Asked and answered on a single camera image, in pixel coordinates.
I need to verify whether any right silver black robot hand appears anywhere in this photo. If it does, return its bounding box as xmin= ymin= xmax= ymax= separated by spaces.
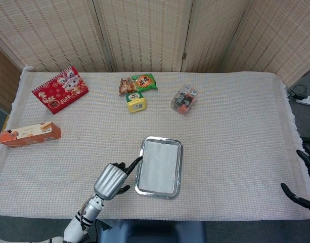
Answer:
xmin=280 ymin=144 xmax=310 ymax=213

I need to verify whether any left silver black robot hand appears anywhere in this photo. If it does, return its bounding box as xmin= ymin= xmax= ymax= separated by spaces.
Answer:
xmin=93 ymin=156 xmax=143 ymax=201

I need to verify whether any white paper sheet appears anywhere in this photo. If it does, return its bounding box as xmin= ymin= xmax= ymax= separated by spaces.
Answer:
xmin=139 ymin=140 xmax=179 ymax=194

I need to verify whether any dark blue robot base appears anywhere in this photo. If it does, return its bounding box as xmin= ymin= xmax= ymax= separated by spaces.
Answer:
xmin=97 ymin=219 xmax=206 ymax=243

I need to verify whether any silver metal tray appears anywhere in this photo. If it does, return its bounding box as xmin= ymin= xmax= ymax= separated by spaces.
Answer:
xmin=134 ymin=135 xmax=185 ymax=199

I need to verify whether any yellow tub with green label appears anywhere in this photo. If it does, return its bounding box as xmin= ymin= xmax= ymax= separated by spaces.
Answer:
xmin=125 ymin=92 xmax=148 ymax=114

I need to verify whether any orange biscuit box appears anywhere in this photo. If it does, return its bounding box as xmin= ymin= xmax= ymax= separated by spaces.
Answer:
xmin=0 ymin=121 xmax=62 ymax=148

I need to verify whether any white power strip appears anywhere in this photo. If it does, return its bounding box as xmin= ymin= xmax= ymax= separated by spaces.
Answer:
xmin=295 ymin=95 xmax=310 ymax=107

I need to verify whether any white woven tablecloth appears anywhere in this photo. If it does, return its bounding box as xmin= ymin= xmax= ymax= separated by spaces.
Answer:
xmin=0 ymin=65 xmax=310 ymax=221

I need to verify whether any green snack bag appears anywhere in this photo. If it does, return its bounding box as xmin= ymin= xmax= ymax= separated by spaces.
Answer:
xmin=118 ymin=72 xmax=158 ymax=96

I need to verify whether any red desk calendar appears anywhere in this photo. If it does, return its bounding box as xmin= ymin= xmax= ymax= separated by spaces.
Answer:
xmin=31 ymin=65 xmax=90 ymax=115

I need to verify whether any clear plastic candy bag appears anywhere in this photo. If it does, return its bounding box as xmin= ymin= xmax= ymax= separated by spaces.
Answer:
xmin=170 ymin=85 xmax=199 ymax=116

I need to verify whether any beige woven folding screen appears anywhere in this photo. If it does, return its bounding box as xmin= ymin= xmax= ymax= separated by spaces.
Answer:
xmin=0 ymin=0 xmax=310 ymax=112

